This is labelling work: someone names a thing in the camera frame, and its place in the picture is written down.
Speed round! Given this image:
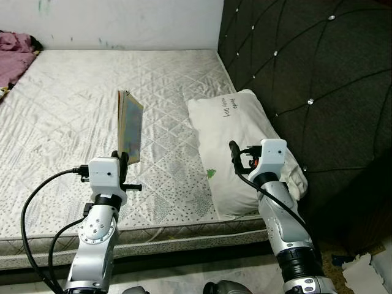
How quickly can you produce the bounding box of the white torn foam sheet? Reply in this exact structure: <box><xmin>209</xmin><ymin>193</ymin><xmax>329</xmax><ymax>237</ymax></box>
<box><xmin>340</xmin><ymin>252</ymin><xmax>385</xmax><ymax>294</ymax></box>

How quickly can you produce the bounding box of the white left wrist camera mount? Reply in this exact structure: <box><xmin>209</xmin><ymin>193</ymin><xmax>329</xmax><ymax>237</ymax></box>
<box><xmin>88</xmin><ymin>157</ymin><xmax>127</xmax><ymax>206</ymax></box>

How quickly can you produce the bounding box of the grey robot leg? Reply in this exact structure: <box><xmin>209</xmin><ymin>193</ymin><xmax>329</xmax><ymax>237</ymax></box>
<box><xmin>121</xmin><ymin>285</ymin><xmax>151</xmax><ymax>294</ymax></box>
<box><xmin>203</xmin><ymin>280</ymin><xmax>253</xmax><ymax>294</ymax></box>

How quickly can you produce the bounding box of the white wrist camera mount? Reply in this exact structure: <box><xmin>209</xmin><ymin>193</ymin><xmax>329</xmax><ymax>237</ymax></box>
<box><xmin>254</xmin><ymin>139</ymin><xmax>287</xmax><ymax>179</ymax></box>
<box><xmin>88</xmin><ymin>157</ymin><xmax>127</xmax><ymax>206</ymax></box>

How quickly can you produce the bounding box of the purple cartoon mouse blanket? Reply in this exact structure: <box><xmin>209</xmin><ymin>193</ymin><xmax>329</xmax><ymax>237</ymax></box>
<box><xmin>0</xmin><ymin>32</ymin><xmax>42</xmax><ymax>89</ymax></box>

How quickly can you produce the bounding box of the colourful picture book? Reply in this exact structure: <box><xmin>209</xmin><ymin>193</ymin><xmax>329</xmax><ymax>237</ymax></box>
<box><xmin>116</xmin><ymin>90</ymin><xmax>145</xmax><ymax>165</ymax></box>

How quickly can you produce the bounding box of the grey right robot leg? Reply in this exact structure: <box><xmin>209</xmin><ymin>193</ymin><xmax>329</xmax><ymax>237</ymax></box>
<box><xmin>203</xmin><ymin>280</ymin><xmax>253</xmax><ymax>294</ymax></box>

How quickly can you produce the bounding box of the black tufted headboard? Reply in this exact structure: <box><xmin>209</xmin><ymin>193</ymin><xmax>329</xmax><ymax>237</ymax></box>
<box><xmin>217</xmin><ymin>0</ymin><xmax>392</xmax><ymax>246</ymax></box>

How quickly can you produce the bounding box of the grey left robot leg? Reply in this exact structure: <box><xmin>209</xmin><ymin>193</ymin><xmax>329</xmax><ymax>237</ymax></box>
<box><xmin>121</xmin><ymin>285</ymin><xmax>151</xmax><ymax>294</ymax></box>

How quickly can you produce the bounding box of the grey quilted mattress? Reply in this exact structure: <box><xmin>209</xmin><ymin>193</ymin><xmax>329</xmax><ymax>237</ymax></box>
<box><xmin>0</xmin><ymin>49</ymin><xmax>276</xmax><ymax>270</ymax></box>

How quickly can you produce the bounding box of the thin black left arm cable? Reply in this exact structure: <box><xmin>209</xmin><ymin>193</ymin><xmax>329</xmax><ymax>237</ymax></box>
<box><xmin>48</xmin><ymin>217</ymin><xmax>86</xmax><ymax>293</ymax></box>

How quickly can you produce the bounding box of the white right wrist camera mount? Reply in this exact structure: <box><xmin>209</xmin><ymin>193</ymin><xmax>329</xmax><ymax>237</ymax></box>
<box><xmin>254</xmin><ymin>139</ymin><xmax>287</xmax><ymax>179</ymax></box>

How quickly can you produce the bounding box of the white pillow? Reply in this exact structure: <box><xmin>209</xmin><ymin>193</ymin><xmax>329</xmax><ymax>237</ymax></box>
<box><xmin>186</xmin><ymin>89</ymin><xmax>308</xmax><ymax>220</ymax></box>

